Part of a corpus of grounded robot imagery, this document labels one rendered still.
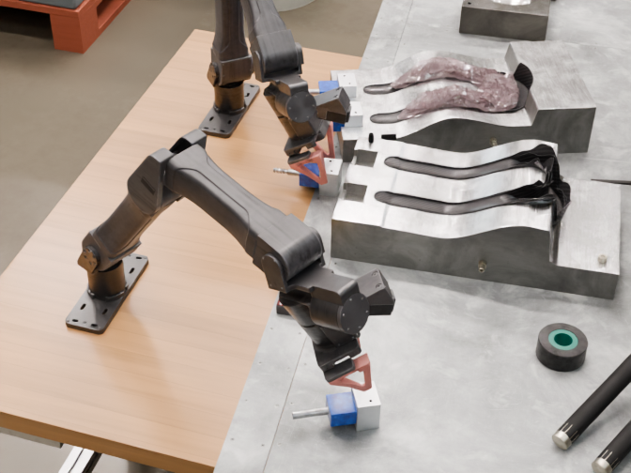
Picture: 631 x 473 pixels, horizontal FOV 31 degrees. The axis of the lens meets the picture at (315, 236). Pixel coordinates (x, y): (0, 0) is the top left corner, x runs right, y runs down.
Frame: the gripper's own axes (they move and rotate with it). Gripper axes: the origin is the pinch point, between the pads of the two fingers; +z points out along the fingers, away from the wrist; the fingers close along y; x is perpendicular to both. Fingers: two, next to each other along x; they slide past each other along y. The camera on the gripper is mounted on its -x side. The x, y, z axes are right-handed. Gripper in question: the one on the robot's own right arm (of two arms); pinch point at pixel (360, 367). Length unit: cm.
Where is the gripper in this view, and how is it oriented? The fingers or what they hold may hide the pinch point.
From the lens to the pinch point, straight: 170.9
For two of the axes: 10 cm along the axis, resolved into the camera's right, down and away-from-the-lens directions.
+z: 4.7, 6.2, 6.3
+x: -8.7, 4.6, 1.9
